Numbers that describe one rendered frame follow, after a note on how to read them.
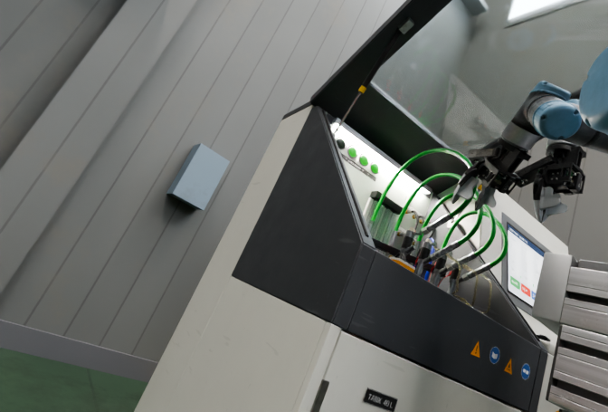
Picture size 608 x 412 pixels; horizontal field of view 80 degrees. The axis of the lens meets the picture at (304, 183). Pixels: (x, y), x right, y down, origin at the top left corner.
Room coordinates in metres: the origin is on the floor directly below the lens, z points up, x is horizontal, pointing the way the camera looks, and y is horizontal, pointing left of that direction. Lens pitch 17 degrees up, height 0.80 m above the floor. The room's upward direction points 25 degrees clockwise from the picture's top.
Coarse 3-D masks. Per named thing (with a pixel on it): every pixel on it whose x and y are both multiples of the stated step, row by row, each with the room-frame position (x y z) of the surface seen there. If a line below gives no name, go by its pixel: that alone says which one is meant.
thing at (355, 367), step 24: (336, 360) 0.70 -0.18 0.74; (360, 360) 0.72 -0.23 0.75; (384, 360) 0.74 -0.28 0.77; (408, 360) 0.77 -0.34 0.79; (336, 384) 0.71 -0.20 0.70; (360, 384) 0.73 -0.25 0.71; (384, 384) 0.75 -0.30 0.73; (408, 384) 0.78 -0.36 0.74; (432, 384) 0.81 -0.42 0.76; (456, 384) 0.84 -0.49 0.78; (312, 408) 0.69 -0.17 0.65; (336, 408) 0.71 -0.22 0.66; (360, 408) 0.74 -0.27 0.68; (384, 408) 0.76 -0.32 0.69; (408, 408) 0.79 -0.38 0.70; (432, 408) 0.82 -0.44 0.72; (456, 408) 0.84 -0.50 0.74; (480, 408) 0.88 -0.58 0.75; (504, 408) 0.92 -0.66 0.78
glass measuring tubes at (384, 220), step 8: (376, 192) 1.29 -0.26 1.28; (368, 200) 1.32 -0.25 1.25; (376, 200) 1.30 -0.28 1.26; (384, 200) 1.30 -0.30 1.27; (392, 200) 1.32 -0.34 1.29; (368, 208) 1.32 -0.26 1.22; (384, 208) 1.34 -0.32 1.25; (392, 208) 1.33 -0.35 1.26; (400, 208) 1.34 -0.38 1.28; (368, 216) 1.30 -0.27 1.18; (376, 216) 1.32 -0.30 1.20; (384, 216) 1.33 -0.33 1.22; (392, 216) 1.35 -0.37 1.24; (376, 224) 1.31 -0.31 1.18; (384, 224) 1.33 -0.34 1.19; (392, 224) 1.34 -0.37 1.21; (376, 232) 1.35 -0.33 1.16; (384, 232) 1.36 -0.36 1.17; (384, 240) 1.34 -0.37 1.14; (376, 248) 1.33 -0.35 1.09
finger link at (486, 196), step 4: (484, 188) 0.89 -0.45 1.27; (488, 188) 0.88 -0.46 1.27; (492, 188) 0.87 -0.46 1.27; (480, 192) 0.91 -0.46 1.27; (484, 192) 0.89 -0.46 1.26; (488, 192) 0.89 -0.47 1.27; (492, 192) 0.87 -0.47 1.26; (480, 196) 0.91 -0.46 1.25; (484, 196) 0.90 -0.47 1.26; (488, 196) 0.89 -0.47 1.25; (492, 196) 0.88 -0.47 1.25; (476, 200) 0.93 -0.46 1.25; (480, 200) 0.91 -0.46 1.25; (484, 200) 0.91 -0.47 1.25; (488, 200) 0.90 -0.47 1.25; (492, 200) 0.88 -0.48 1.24; (476, 204) 0.93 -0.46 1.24; (480, 204) 0.92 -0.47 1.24; (484, 204) 0.92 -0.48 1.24; (488, 204) 0.90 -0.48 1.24; (492, 204) 0.88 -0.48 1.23; (496, 204) 0.87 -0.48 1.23; (476, 208) 0.93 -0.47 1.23
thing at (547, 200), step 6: (546, 192) 0.82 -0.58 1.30; (552, 192) 0.81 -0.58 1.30; (540, 198) 0.83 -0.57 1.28; (546, 198) 0.82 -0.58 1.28; (552, 198) 0.81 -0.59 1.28; (558, 198) 0.80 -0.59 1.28; (534, 204) 0.84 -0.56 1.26; (540, 204) 0.83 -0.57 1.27; (546, 204) 0.82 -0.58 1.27; (552, 204) 0.81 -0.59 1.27; (558, 204) 0.80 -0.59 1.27; (540, 210) 0.84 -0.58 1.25; (540, 216) 0.84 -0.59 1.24
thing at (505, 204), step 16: (448, 192) 1.43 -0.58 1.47; (496, 192) 1.33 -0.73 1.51; (448, 208) 1.40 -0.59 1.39; (496, 208) 1.32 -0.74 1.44; (512, 208) 1.38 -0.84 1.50; (464, 224) 1.31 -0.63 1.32; (480, 224) 1.26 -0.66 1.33; (528, 224) 1.43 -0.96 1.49; (480, 240) 1.24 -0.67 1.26; (496, 240) 1.29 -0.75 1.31; (544, 240) 1.48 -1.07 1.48; (496, 256) 1.27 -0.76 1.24; (496, 272) 1.26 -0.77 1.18; (528, 320) 1.33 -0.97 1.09; (544, 384) 0.98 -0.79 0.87; (544, 400) 0.98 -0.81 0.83
